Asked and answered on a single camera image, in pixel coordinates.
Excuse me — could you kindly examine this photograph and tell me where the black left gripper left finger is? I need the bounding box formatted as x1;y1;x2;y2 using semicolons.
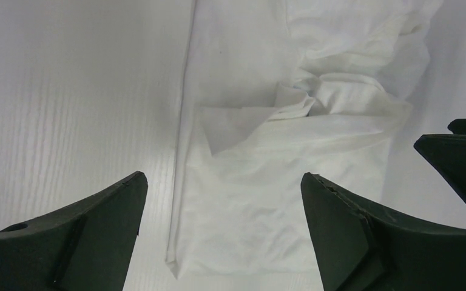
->
0;172;148;290

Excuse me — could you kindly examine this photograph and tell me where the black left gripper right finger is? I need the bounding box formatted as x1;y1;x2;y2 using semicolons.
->
301;173;466;290

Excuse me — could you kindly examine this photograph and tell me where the white printed t-shirt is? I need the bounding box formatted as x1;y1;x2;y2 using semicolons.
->
166;1;442;278

